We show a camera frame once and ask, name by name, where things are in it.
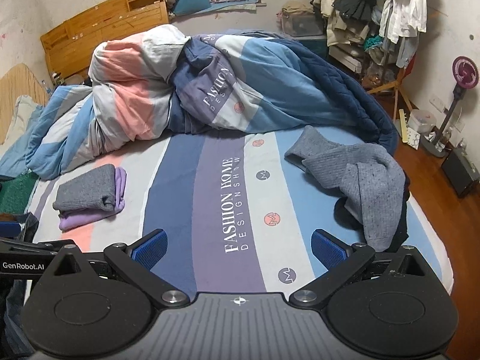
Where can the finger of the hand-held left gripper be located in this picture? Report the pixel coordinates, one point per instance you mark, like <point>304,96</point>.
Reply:
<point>9,229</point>

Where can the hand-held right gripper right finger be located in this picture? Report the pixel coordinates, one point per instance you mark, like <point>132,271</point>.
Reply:
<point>328,249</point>

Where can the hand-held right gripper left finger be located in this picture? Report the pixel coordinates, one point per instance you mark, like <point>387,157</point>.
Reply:
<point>150,249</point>

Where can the purple garment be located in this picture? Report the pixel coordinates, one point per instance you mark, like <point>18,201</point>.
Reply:
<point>90,219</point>

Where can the grey speckled sweater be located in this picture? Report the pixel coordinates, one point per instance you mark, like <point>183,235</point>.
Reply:
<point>371,191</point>

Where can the grey knit pants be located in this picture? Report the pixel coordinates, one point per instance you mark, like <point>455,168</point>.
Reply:
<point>82,191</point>

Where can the rack of hanging clothes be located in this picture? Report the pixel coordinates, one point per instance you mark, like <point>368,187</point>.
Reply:
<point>375,15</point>

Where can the green cloth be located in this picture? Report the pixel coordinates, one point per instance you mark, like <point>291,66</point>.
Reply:
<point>15,191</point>

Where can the person's blue jeans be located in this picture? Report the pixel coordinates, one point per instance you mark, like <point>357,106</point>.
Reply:
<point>13,315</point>

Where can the dark navy garment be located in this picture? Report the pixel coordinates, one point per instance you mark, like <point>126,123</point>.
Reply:
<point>401,228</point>

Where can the striped bed sheet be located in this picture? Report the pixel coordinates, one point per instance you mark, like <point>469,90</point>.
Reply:
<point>225,165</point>

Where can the white pillow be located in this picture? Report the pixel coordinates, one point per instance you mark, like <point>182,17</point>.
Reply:
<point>22,116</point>

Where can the woven bamboo mat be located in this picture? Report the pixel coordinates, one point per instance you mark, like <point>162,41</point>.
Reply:
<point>18,82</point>

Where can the black box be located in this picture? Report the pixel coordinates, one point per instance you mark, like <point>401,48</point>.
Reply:
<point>461,172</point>

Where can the striped pastel duvet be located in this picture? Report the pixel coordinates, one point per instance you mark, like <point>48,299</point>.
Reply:
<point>123,93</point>

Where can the navy quilted blanket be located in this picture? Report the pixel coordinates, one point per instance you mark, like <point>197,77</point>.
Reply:
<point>356,93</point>

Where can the white plastic container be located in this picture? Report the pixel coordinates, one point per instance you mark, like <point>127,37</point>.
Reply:
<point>422,120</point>

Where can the wooden folding stand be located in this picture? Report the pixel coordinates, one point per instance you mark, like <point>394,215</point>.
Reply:
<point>390,86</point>

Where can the wooden headboard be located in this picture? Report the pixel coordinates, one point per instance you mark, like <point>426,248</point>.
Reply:
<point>93,30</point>

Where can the purple standing fan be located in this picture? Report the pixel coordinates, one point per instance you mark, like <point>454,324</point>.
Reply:
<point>465,71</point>

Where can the clear storage box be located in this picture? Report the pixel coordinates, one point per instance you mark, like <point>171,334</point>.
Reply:
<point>302,24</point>

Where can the teal bag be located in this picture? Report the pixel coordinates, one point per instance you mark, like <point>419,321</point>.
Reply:
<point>191,2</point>

